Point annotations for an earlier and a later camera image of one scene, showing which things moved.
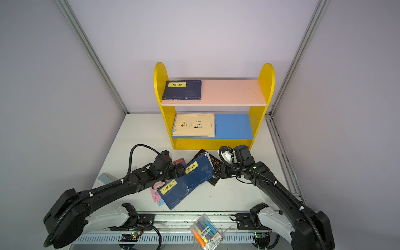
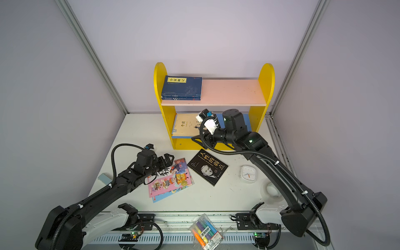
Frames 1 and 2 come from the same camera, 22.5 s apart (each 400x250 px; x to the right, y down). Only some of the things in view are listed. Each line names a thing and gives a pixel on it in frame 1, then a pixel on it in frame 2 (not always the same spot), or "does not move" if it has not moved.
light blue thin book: [160, 202] → [155, 198]
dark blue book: [198, 171] → [181, 97]
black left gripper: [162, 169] → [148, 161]
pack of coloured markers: [205, 234] does not move
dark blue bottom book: [174, 191] → [176, 86]
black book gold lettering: [214, 162] does not move
